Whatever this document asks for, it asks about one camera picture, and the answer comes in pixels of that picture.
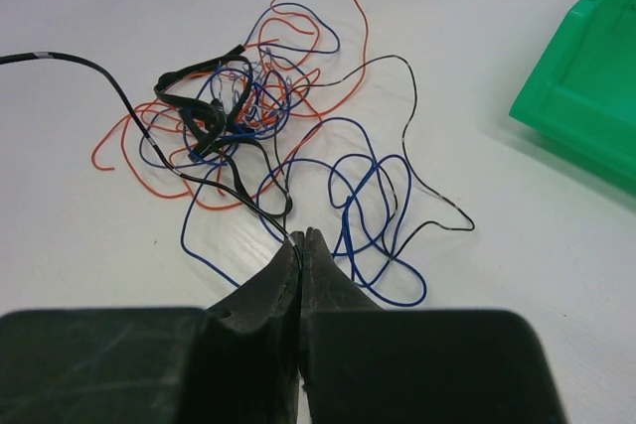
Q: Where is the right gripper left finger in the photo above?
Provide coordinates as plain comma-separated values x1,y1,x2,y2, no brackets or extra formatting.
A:
206,231,304,423

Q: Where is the thin black wire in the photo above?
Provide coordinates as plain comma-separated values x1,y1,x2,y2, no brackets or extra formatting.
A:
0,51,304,276

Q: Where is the wire bundle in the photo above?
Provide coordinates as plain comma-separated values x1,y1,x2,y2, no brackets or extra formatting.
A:
89,0,476,306

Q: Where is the green plastic bin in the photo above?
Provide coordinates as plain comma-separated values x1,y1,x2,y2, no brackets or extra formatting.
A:
509,0,635,181

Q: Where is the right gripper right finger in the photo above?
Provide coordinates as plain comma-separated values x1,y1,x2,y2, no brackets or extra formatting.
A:
299,228,388,423

